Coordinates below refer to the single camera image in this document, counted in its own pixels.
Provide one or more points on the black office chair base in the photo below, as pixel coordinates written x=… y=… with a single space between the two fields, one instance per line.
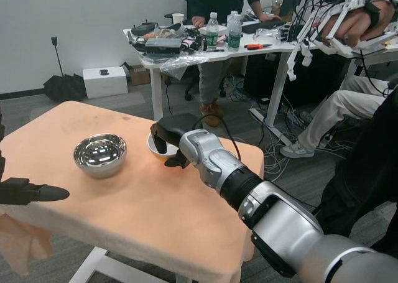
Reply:
x=188 y=93

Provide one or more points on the white office desk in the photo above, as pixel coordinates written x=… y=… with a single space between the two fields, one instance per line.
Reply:
x=248 y=52

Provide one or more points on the seated person in beige trousers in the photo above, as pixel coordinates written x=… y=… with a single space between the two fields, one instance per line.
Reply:
x=335 y=109

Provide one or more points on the table with orange cloth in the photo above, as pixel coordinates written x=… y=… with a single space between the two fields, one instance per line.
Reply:
x=140 y=208

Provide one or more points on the grey and black device case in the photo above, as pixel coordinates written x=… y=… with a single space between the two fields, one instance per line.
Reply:
x=163 y=45

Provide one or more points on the bare operator hand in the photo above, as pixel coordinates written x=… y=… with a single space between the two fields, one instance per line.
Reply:
x=354 y=25

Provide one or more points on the white exoskeleton glove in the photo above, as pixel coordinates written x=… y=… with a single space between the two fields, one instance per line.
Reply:
x=339 y=48

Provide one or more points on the white box with controller print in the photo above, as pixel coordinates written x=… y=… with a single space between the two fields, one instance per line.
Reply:
x=105 y=84

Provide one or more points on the brown cardboard box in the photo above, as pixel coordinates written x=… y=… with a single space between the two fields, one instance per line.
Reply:
x=140 y=76

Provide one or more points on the black keyboard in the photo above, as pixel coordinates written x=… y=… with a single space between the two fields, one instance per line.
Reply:
x=262 y=26

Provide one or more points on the white and orange plastic bowl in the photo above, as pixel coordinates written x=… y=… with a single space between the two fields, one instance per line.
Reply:
x=151 y=146

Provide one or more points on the black under-desk cabinet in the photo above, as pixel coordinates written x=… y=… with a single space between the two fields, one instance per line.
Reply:
x=311 y=77

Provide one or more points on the standing person in black sweater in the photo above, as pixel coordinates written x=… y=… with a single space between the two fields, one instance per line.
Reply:
x=214 y=3

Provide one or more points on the white table frame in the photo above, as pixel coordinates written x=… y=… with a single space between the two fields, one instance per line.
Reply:
x=93 y=261

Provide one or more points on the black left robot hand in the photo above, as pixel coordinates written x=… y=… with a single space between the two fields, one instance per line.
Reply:
x=25 y=192

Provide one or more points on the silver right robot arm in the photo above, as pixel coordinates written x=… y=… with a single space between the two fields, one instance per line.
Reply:
x=280 y=220

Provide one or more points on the black upright stick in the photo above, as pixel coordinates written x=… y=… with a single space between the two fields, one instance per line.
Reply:
x=57 y=56

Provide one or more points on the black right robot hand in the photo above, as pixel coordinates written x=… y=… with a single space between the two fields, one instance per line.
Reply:
x=177 y=126

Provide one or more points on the black folded umbrella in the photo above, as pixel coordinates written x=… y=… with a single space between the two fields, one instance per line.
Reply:
x=63 y=88

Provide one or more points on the black remote controller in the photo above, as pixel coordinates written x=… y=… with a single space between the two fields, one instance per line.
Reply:
x=143 y=28

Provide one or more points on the clear plastic bag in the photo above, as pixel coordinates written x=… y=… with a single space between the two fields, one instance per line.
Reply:
x=183 y=65

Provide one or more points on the person in black clothes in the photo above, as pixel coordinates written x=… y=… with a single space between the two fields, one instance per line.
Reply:
x=367 y=158

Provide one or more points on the bagged brown bread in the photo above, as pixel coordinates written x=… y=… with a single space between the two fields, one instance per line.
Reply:
x=158 y=33

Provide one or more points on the green-label water bottle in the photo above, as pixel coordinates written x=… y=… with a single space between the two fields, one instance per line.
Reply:
x=234 y=34
x=231 y=17
x=212 y=31

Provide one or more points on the spare black robot hand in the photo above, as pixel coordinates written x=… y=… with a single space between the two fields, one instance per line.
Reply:
x=286 y=32

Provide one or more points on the white paper cup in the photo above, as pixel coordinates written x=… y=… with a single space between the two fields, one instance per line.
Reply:
x=178 y=18

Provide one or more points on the white power strip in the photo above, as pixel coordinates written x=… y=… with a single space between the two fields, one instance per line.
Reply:
x=327 y=139

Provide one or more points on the shiny steel bowl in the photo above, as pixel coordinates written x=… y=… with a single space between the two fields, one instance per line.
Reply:
x=99 y=158

